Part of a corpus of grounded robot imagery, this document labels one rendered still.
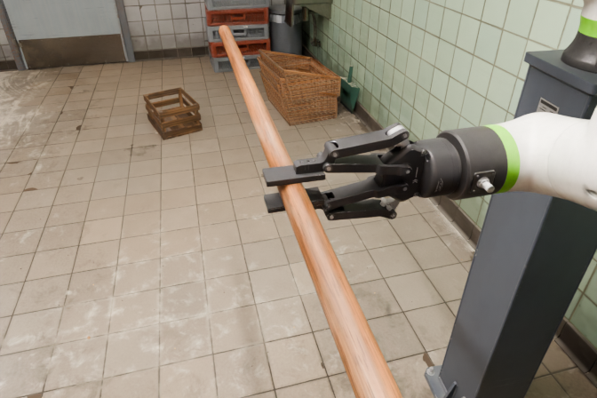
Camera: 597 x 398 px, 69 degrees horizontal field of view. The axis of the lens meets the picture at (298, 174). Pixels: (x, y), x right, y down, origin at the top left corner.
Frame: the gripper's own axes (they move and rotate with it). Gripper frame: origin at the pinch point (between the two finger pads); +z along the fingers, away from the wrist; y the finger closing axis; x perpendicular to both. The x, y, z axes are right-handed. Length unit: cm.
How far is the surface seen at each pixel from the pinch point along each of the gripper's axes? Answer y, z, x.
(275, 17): 71, -78, 401
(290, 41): 95, -91, 396
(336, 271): -1.6, -0.1, -16.1
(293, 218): -0.9, 1.6, -6.9
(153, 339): 119, 39, 79
